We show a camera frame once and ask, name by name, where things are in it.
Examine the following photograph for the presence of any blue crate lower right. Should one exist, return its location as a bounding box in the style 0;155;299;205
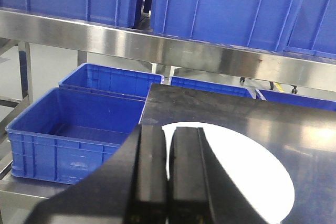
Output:
255;89;335;112

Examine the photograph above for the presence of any blue crate behind left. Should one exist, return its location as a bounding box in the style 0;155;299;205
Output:
59;63;164;100

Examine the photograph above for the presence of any blue upper crate middle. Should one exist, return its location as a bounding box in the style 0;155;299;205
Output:
151;0;303;51

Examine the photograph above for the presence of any blue crate near left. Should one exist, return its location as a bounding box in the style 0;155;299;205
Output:
6;88;144;184

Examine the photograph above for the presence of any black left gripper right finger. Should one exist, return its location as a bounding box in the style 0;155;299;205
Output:
168;127;266;223

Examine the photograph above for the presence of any light blue plate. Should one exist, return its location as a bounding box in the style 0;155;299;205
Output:
163;122;295;223

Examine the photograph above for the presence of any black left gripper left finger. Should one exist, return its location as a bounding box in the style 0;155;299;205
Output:
25;125;167;223

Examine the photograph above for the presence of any blue upper crate right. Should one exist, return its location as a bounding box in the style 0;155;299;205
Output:
286;0;335;59

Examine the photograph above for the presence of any blue crate lower middle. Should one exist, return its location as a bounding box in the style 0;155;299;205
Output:
170;76;254;99

